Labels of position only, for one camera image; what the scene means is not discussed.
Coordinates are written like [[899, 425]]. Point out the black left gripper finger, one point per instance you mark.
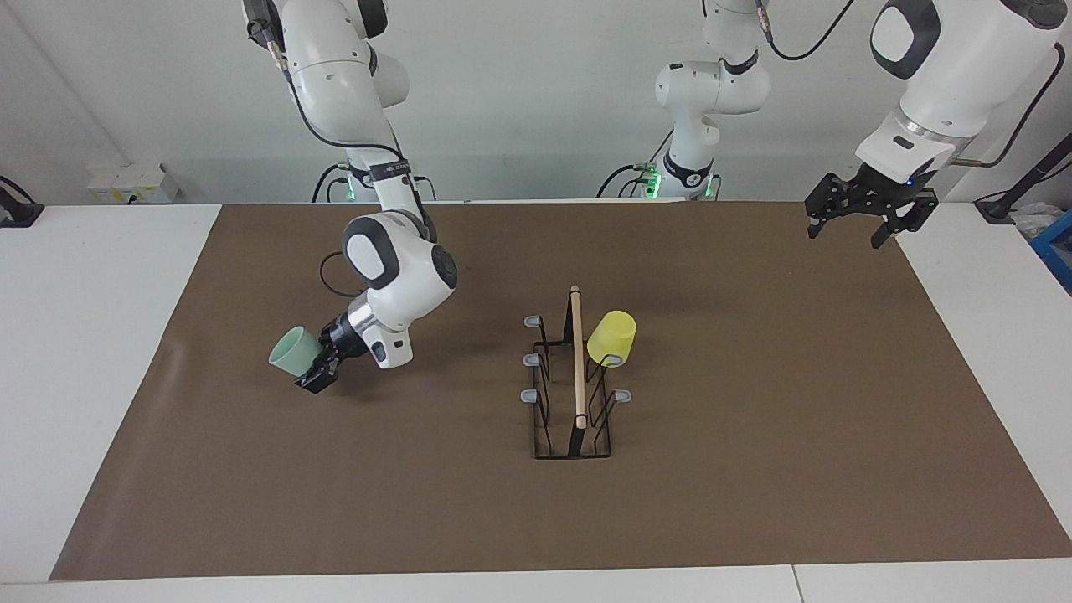
[[825, 197], [921, 209]]

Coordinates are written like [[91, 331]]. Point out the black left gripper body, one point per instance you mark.
[[879, 191]]

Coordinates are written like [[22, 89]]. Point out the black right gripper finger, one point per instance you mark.
[[322, 373]]

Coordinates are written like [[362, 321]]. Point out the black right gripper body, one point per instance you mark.
[[347, 337]]

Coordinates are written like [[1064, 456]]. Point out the green plastic cup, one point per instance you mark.
[[291, 350]]

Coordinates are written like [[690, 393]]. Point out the yellow plastic cup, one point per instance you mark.
[[611, 335]]

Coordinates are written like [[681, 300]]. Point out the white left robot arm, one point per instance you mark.
[[963, 75]]

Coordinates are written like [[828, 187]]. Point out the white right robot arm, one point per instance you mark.
[[402, 276]]

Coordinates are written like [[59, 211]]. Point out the black stand pole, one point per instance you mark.
[[997, 208]]

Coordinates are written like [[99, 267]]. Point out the clear plastic bag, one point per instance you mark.
[[1034, 219]]

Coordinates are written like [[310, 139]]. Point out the blue box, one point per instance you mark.
[[1059, 251]]

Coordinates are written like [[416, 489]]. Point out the white power strip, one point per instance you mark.
[[134, 182]]

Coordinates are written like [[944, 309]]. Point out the brown table mat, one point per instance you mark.
[[754, 469]]

